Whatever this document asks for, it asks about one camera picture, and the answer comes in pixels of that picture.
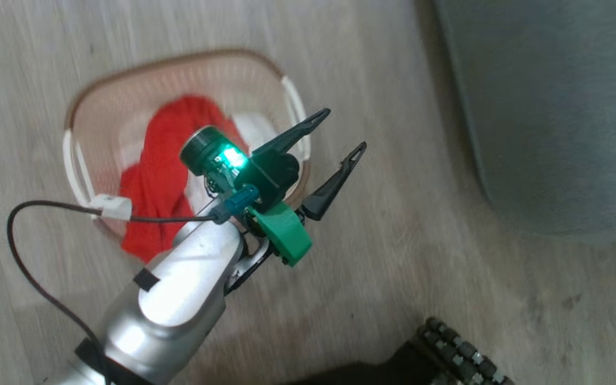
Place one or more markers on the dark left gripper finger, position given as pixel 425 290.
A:
pixel 330 187
pixel 292 135

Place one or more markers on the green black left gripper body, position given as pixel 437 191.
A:
pixel 285 233

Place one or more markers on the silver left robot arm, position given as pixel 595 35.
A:
pixel 179 283

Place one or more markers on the white clothing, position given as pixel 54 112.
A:
pixel 257 131

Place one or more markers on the red clothing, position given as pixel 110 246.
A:
pixel 158 160

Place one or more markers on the grey sofa seat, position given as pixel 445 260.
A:
pixel 559 107

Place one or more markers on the black roller wheel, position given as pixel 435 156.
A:
pixel 457 353

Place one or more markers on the black wrist camera green light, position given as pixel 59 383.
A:
pixel 205 152

